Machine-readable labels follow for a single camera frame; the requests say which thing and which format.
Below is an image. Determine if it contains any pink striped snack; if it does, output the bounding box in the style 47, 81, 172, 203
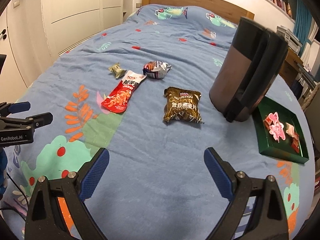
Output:
285, 122, 295, 137

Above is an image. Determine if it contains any pink My Melody snack bag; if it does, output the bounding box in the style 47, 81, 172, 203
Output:
267, 112, 286, 143

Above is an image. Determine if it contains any white wardrobe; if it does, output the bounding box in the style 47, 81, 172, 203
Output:
1, 0, 123, 102

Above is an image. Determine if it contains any black brown cylindrical appliance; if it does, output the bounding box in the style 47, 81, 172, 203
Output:
209, 17, 289, 122

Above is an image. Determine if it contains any white printer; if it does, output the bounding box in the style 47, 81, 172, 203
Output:
277, 25, 302, 54

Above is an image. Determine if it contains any small red candy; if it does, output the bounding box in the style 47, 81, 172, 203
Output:
263, 117, 272, 131

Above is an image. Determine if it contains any teal curtain right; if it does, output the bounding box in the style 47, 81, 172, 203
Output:
293, 0, 312, 57

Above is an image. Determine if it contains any blue patterned bed quilt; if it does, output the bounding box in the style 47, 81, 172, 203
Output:
1, 5, 315, 239

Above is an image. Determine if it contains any red spicy strip snack bag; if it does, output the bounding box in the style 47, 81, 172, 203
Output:
101, 70, 146, 114

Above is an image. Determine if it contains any dark red cracker snack bag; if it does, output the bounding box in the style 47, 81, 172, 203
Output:
291, 132, 300, 153

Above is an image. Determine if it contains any wooden drawer cabinet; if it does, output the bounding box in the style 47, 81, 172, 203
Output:
279, 48, 303, 87

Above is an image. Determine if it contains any wooden headboard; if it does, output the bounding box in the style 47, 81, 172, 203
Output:
142, 0, 254, 24

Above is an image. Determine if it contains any small green wrapped candy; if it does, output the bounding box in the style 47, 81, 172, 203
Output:
108, 62, 127, 79

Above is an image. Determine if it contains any green rectangular tray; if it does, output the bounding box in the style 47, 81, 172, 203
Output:
252, 97, 309, 164

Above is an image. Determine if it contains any brown oat snack bag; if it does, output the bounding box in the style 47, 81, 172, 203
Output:
163, 87, 203, 124

